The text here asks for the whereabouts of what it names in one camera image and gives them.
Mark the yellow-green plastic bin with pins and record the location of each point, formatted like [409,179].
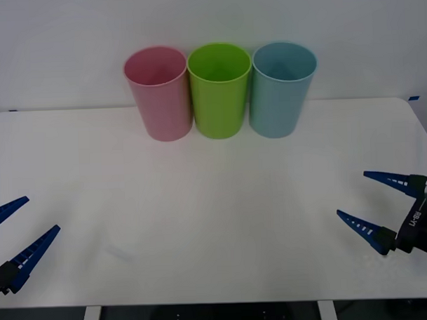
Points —
[217,110]

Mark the white table leg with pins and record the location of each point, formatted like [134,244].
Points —
[327,311]
[91,318]

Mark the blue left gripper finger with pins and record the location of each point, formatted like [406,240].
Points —
[31,254]
[5,211]

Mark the pink plastic bin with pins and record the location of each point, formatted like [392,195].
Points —
[162,109]

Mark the pale blue plastic bin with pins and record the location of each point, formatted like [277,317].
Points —
[276,108]

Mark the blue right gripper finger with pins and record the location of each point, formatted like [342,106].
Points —
[367,230]
[393,180]

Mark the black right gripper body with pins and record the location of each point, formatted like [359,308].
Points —
[421,230]

